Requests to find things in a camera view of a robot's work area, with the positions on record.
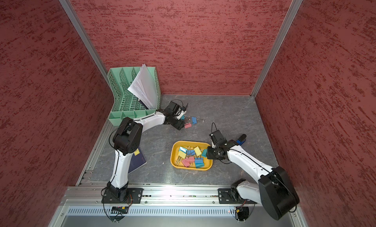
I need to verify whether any yellow plastic tray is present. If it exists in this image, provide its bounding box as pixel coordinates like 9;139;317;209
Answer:
170;141;213;171

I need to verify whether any yellow binder clip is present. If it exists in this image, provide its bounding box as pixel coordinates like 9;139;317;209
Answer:
193;146;203;157
175;151;186;165

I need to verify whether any teal binder clip bottom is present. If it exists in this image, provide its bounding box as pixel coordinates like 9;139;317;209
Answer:
195;163;205;168

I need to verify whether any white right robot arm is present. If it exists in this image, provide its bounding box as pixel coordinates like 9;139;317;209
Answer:
207;140;300;220

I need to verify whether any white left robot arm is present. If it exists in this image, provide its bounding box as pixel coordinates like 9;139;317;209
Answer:
106;109;186;203

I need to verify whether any white paper stack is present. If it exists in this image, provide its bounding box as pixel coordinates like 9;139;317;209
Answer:
127;64;158;109

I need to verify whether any green plastic file organizer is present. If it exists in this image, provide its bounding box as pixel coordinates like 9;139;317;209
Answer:
107;66;162;126

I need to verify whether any dark blue notebook yellow label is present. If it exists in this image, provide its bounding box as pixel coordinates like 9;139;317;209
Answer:
128;147;147;174

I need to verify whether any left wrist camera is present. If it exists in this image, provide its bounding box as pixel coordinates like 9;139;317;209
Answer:
166;99;188;116

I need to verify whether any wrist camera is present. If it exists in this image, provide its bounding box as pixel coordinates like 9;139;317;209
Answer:
166;99;188;116
210;122;227;148

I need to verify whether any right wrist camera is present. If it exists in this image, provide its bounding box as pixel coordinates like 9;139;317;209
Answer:
210;122;227;148

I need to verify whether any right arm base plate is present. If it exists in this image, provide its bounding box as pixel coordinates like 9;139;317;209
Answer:
217;188;256;205

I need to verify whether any aluminium front rail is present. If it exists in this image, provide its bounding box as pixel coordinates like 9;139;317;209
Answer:
60;184;300;207

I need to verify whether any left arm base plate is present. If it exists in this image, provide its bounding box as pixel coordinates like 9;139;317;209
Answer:
101;187;144;204

